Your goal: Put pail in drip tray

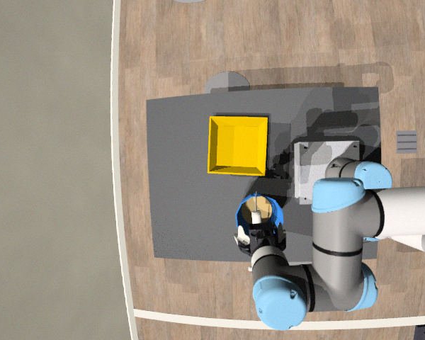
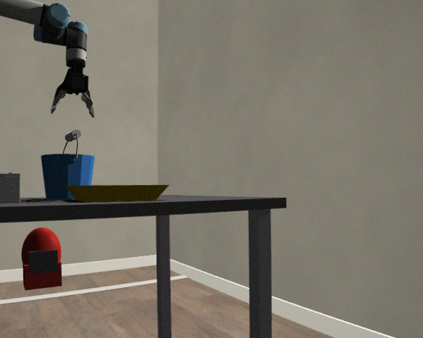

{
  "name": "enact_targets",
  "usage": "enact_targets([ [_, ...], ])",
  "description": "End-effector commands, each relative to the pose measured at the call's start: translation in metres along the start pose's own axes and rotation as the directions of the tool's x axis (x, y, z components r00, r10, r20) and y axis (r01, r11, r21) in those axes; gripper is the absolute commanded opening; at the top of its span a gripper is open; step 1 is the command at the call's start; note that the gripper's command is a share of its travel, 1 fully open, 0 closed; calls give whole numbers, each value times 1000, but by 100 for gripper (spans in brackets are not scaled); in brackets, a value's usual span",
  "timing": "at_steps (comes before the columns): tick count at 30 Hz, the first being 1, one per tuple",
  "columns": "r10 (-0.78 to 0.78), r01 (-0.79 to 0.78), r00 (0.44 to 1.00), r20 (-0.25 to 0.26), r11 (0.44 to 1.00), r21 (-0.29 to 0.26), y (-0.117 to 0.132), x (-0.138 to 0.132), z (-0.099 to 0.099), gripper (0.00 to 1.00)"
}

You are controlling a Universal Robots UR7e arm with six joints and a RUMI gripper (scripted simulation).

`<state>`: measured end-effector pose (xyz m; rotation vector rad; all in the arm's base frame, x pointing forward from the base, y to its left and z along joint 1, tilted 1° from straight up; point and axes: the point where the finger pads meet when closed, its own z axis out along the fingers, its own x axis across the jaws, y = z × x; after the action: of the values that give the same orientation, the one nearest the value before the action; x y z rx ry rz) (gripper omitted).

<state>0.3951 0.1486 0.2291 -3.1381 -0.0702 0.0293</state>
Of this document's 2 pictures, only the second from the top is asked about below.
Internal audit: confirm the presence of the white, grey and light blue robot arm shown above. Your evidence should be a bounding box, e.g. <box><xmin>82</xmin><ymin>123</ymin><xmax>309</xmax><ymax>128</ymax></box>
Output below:
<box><xmin>0</xmin><ymin>0</ymin><xmax>87</xmax><ymax>62</ymax></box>

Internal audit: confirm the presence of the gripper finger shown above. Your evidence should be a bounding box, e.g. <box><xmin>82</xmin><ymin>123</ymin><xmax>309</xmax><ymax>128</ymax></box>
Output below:
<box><xmin>81</xmin><ymin>90</ymin><xmax>94</xmax><ymax>118</ymax></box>
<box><xmin>51</xmin><ymin>82</ymin><xmax>66</xmax><ymax>114</ymax></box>

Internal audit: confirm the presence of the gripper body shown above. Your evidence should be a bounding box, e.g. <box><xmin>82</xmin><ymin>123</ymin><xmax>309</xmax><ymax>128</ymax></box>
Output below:
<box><xmin>64</xmin><ymin>58</ymin><xmax>88</xmax><ymax>95</ymax></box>

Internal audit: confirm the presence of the yellow square tray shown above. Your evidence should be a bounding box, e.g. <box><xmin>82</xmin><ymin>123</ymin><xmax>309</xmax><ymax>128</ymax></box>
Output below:
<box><xmin>66</xmin><ymin>185</ymin><xmax>168</xmax><ymax>202</ymax></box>

